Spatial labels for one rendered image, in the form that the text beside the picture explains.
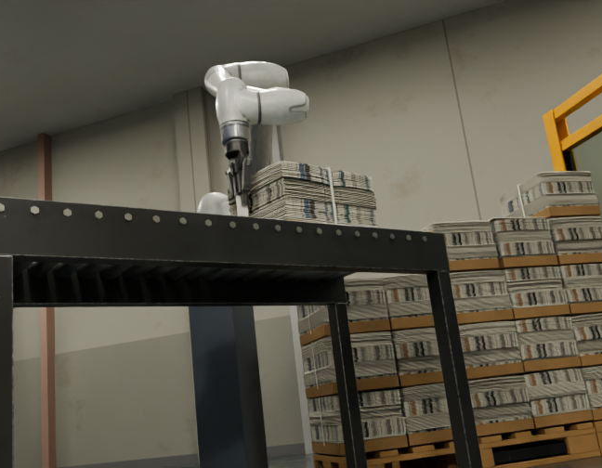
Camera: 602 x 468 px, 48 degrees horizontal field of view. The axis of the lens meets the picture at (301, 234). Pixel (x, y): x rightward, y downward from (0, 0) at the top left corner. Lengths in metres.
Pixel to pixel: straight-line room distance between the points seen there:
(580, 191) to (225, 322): 1.81
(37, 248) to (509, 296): 2.19
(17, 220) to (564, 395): 2.40
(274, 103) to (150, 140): 4.63
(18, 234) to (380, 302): 1.72
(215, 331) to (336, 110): 3.50
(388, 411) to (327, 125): 3.54
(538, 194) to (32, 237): 2.51
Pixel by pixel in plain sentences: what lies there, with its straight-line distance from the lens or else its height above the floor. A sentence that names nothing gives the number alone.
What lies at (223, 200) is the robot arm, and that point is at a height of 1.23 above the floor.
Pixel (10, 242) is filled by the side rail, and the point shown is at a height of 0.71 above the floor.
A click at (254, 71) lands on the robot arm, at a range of 2.62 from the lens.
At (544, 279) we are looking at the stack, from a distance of 3.21.
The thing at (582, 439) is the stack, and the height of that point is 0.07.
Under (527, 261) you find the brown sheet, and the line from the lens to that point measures 3.17.
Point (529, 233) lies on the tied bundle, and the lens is 3.23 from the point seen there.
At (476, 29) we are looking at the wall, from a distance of 5.90.
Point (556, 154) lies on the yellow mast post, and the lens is 4.16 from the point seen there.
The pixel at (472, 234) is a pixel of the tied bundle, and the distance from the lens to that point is 3.07.
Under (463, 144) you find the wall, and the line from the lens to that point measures 5.52.
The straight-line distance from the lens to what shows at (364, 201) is 2.12.
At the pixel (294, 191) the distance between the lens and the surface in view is 1.93.
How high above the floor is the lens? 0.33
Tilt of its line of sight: 15 degrees up
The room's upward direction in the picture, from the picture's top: 7 degrees counter-clockwise
